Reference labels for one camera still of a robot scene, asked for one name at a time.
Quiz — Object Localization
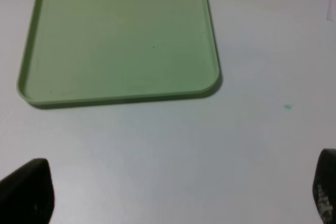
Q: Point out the light green plastic tray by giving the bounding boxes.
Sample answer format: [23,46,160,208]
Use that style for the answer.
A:
[17,0,221,106]

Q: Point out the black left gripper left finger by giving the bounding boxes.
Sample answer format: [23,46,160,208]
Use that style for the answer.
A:
[1,158,55,223]

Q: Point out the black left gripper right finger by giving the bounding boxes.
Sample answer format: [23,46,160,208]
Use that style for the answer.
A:
[312,148,335,223]

